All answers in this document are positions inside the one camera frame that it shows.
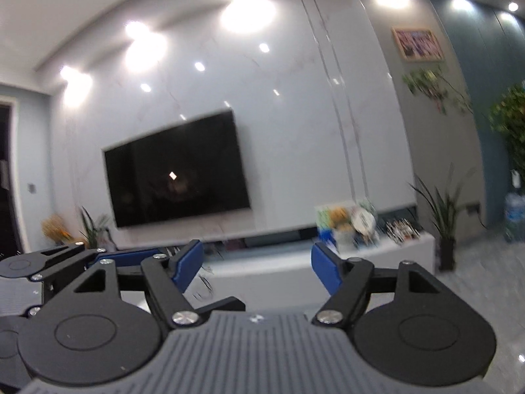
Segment golden vase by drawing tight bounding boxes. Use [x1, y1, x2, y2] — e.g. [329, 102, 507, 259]
[51, 230, 75, 246]

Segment potted plant left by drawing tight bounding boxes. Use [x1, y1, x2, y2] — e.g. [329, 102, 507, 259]
[79, 207, 110, 249]

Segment round white paper fan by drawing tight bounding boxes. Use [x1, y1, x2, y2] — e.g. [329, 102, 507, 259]
[350, 207, 376, 236]

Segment small brown teddy bear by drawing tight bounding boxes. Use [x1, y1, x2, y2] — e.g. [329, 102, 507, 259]
[328, 207, 352, 230]

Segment black white patterned items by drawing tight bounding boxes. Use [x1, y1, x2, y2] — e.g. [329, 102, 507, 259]
[385, 219, 420, 244]

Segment white marble tv console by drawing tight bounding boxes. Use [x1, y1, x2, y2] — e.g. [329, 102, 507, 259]
[114, 229, 436, 309]

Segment potted green plant right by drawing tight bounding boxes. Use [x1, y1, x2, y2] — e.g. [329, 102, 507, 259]
[410, 164, 481, 272]

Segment blue water bottle jug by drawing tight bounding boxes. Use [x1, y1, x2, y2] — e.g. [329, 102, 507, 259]
[504, 170, 524, 243]

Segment hanging ivy plant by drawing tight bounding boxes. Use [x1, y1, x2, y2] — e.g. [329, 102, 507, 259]
[402, 68, 473, 115]

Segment wall mounted television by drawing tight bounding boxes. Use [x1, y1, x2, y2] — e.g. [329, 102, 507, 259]
[104, 109, 251, 228]

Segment framed wall picture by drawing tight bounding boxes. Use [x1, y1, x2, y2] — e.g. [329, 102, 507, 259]
[392, 28, 444, 62]

